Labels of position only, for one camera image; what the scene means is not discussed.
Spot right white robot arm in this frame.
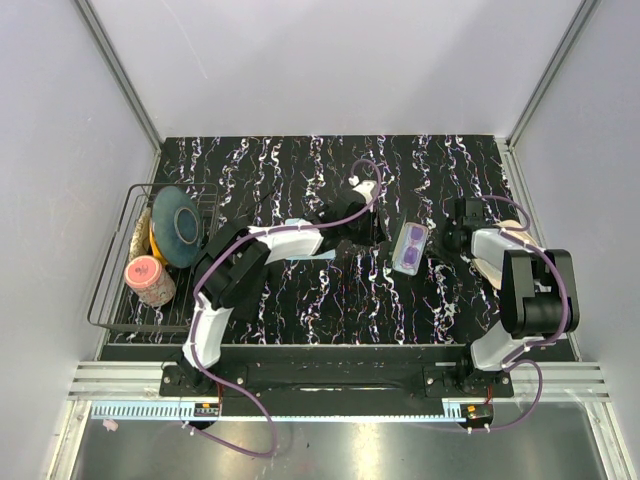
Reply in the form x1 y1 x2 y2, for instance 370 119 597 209
443 195 580 397

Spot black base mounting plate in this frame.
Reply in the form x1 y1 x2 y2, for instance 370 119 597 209
157 344 515 405

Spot red thin sunglasses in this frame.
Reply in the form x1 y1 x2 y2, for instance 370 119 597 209
400 223 427 270

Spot black wire dish rack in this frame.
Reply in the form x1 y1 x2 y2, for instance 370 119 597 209
87 183 218 337

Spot blue ceramic plate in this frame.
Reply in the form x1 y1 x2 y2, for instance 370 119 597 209
151 185 204 268

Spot yellow plate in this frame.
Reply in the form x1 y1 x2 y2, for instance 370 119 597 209
149 225 168 267

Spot dark green glasses case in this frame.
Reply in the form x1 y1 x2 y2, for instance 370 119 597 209
391 222 429 276

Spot pink patterned cup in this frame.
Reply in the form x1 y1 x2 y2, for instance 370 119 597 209
124 255 176 308

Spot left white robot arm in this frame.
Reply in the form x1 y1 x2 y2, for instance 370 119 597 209
177 177 385 396

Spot woven beige plate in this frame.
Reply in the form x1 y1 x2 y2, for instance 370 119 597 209
128 207 151 262

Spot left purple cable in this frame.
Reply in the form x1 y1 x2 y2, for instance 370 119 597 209
191 159 383 457

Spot light blue cloth upper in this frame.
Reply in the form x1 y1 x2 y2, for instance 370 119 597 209
285 218 336 262

